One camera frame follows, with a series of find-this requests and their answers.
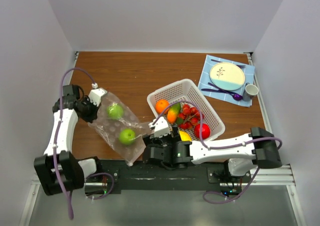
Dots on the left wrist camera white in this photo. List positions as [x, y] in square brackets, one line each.
[96, 94]

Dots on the blue checked cloth napkin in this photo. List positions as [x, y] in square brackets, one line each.
[249, 71]

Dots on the clear zip top bag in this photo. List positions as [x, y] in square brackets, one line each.
[109, 129]

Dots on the white grey mug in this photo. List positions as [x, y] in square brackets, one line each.
[250, 91]

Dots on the fake red grape bunch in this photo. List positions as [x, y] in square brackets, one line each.
[188, 118]

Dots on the aluminium frame rail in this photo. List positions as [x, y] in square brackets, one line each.
[286, 177]

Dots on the purple plastic knife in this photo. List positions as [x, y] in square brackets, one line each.
[240, 66]

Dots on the green fake apple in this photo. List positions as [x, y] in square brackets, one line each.
[127, 137]
[115, 111]

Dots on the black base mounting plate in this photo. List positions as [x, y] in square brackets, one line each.
[141, 176]

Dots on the red fake apple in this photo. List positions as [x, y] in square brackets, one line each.
[205, 131]

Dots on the yellow fake lemon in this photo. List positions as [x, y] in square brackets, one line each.
[184, 136]

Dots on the green fake apple top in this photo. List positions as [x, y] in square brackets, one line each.
[115, 111]

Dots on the purple plastic fork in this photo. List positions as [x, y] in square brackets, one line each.
[217, 91]

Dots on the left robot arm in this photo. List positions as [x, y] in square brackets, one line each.
[57, 164]

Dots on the round cream blue plate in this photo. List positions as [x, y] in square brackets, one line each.
[227, 76]

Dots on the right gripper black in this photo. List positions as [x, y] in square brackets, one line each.
[150, 141]

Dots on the orange fake orange front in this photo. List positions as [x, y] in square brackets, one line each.
[161, 105]

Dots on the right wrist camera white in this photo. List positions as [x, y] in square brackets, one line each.
[160, 127]

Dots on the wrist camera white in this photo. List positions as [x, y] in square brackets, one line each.
[96, 94]
[160, 127]

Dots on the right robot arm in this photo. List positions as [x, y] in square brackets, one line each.
[259, 148]

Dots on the purple plastic spoon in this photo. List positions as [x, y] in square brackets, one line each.
[235, 96]

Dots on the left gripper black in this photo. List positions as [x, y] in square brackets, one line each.
[93, 115]

